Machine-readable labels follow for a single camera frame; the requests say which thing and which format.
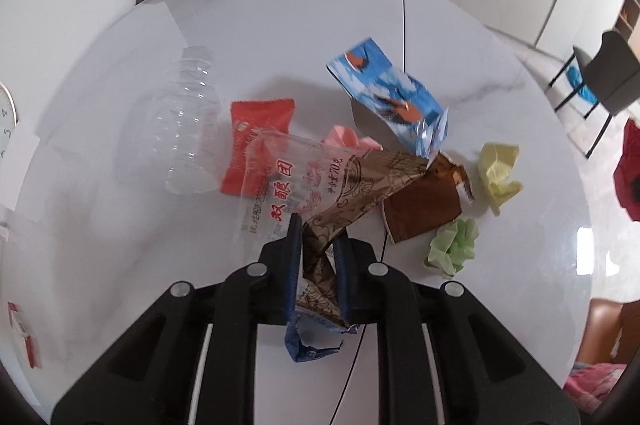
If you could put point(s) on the red and white box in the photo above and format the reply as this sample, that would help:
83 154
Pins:
22 330

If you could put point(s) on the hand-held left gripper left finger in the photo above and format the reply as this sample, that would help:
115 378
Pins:
294 265

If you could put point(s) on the red snack packet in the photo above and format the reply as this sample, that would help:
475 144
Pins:
250 125

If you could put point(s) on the blue item under chair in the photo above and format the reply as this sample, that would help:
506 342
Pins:
575 80

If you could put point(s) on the pink patterned clothing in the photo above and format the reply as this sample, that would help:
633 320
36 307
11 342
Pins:
595 385

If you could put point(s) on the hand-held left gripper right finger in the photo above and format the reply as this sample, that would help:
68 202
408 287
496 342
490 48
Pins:
342 275

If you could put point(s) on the green paper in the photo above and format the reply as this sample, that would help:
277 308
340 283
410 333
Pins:
452 247

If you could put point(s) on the white wall clock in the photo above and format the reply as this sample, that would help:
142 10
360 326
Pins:
6 115

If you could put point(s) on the brown patterned snack wrapper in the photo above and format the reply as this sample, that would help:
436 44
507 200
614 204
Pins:
360 195

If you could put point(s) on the clear plastic wrapper red print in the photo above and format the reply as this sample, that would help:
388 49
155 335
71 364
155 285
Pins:
280 185

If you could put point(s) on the crushed brown paper cup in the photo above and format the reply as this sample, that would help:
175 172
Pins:
420 210

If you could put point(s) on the clear plastic bottle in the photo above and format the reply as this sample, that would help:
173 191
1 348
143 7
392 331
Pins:
190 120

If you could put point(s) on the pink paper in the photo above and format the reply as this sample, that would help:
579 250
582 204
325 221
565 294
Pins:
342 137

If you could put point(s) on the grey chair with black legs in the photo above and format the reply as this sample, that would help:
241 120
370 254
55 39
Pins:
610 75

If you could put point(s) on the red cloth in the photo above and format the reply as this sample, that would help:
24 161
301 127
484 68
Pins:
627 175

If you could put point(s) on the blue bird print snack bag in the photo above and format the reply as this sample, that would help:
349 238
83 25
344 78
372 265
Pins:
380 85

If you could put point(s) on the yellow paper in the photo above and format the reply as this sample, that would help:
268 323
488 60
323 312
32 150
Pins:
497 175

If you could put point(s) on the wooden shelf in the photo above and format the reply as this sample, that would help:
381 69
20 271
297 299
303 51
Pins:
627 12

